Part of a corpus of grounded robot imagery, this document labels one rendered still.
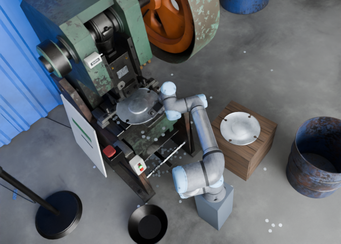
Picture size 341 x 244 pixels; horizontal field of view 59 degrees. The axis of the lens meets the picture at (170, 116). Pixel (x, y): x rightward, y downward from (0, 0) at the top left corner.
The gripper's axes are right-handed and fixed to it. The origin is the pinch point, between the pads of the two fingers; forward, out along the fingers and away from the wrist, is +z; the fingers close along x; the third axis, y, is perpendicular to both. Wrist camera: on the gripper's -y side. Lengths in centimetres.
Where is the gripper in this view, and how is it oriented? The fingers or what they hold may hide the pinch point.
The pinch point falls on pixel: (157, 111)
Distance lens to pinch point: 186.0
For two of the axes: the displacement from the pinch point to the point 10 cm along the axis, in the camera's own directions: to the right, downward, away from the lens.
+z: -1.7, 3.1, 9.4
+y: 6.9, -6.4, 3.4
